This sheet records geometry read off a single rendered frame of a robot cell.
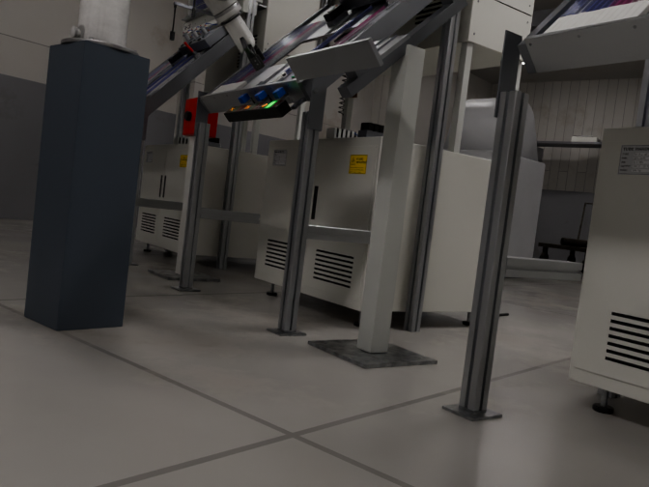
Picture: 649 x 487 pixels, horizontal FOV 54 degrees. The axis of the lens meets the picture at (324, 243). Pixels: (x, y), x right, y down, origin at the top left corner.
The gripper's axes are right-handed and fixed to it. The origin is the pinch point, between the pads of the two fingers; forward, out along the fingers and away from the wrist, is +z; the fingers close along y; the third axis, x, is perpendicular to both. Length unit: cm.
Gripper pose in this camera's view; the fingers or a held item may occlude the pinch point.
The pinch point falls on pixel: (259, 62)
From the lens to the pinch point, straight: 205.5
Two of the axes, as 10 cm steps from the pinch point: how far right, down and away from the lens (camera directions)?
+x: 8.6, -4.7, -1.9
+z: 5.0, 7.4, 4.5
